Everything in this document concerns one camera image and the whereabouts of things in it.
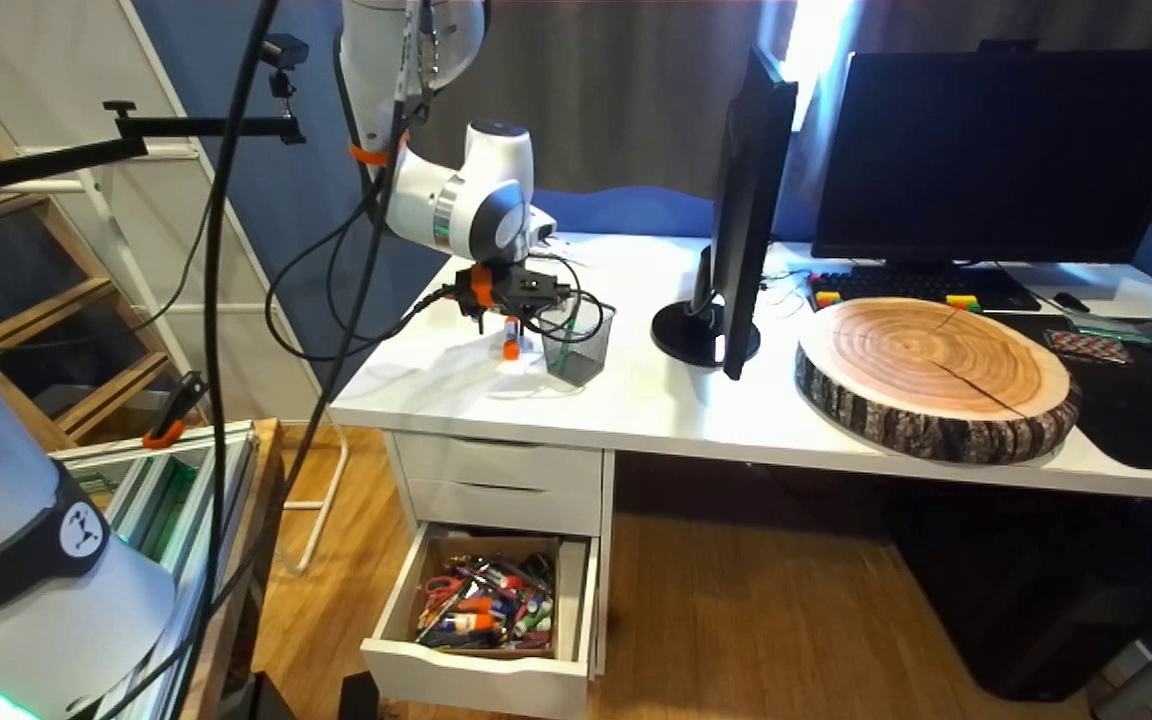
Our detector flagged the open white drawer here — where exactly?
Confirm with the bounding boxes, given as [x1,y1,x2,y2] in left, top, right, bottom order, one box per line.
[361,525,601,720]

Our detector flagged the round wood slice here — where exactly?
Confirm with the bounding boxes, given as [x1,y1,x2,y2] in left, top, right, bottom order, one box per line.
[797,296,1078,465]

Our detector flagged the large black monitor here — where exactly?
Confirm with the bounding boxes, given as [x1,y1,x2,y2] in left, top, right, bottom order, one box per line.
[811,53,1152,263]

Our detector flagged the orange capped glue stick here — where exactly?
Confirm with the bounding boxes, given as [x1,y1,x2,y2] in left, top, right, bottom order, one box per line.
[498,319,522,358]

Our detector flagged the pile of pens in drawer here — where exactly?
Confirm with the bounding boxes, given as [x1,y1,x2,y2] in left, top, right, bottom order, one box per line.
[410,557,556,656]

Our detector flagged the closed white upper drawer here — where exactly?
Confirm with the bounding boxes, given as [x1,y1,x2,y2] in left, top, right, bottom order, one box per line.
[387,433,606,539]

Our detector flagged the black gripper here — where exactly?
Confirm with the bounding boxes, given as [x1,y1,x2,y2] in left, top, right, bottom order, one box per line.
[450,263,570,319]

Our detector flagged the white desk drawer unit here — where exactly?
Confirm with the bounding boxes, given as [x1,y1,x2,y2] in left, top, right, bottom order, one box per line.
[381,428,618,682]

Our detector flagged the grey robot base with logo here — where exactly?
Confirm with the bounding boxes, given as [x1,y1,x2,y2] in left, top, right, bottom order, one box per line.
[0,399,177,720]

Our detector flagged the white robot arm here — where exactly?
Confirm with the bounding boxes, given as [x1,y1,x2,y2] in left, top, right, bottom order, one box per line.
[337,0,574,319]

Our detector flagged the grey mesh pen basket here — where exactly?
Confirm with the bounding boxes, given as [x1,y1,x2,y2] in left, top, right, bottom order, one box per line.
[543,300,615,389]

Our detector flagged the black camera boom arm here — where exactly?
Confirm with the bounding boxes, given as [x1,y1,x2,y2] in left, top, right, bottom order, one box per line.
[0,98,304,188]

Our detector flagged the black hanging robot cable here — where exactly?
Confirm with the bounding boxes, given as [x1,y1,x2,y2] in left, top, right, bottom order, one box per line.
[93,0,421,720]

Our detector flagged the small black monitor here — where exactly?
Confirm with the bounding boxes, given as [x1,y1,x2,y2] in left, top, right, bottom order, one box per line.
[650,46,797,381]

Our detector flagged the grey curtain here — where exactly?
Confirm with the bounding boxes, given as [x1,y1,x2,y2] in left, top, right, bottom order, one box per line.
[421,0,1152,234]

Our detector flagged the black keyboard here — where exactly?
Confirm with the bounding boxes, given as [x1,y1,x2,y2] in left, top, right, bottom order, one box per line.
[809,263,1036,307]

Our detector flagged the wooden ladder shelf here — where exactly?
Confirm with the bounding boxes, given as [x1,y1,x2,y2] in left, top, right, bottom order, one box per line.
[0,40,201,449]

